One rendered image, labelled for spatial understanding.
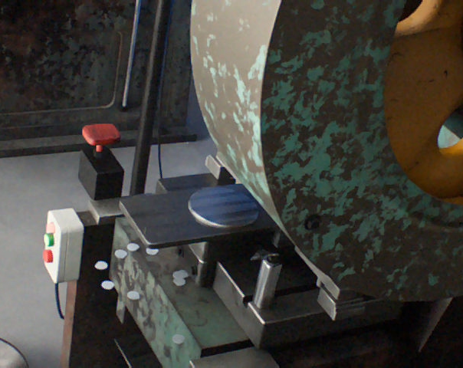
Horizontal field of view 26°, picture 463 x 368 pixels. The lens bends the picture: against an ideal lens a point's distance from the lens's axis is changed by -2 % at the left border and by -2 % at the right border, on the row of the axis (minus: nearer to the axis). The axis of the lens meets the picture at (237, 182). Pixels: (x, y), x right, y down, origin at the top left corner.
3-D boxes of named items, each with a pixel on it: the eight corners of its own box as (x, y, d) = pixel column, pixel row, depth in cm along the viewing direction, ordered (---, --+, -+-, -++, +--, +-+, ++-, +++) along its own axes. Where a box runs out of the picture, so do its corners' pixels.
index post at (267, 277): (259, 310, 168) (270, 264, 163) (251, 298, 170) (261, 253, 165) (273, 307, 169) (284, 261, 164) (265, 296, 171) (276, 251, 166)
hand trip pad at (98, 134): (87, 172, 198) (90, 139, 194) (77, 157, 203) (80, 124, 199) (119, 169, 202) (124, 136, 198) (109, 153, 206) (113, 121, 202)
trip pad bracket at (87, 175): (88, 251, 204) (97, 169, 194) (73, 224, 211) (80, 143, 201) (116, 247, 207) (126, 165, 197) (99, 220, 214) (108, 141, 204)
